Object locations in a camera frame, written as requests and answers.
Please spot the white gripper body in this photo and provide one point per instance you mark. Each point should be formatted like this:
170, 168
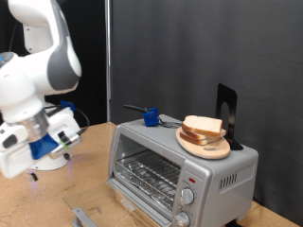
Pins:
14, 162

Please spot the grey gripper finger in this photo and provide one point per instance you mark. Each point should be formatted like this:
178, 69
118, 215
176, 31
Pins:
33, 176
66, 156

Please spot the metal spatula with blue block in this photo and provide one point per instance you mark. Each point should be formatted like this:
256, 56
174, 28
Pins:
150, 117

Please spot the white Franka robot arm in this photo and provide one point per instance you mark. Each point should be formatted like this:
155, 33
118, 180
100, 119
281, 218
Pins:
38, 72

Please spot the silver toaster oven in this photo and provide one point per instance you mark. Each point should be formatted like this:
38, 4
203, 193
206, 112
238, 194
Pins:
151, 132

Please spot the silver oven knob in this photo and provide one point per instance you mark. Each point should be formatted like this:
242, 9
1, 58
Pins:
182, 219
187, 196

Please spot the red oven indicator light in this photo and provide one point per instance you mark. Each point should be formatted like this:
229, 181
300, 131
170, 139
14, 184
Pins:
192, 180

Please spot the black curtain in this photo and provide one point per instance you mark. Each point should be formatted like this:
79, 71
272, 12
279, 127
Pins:
91, 63

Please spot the vertical metal pole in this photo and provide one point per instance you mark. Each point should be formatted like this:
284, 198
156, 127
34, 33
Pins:
108, 63

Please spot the oval wooden cutting board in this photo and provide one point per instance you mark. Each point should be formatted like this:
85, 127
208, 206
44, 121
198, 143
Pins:
202, 152

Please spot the dark grey backdrop panel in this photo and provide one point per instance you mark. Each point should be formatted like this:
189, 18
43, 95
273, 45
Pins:
189, 47

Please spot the black metal bookend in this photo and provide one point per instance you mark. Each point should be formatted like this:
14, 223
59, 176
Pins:
232, 104

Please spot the silver wrist camera blue mount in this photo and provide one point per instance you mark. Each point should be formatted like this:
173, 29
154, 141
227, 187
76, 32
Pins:
42, 146

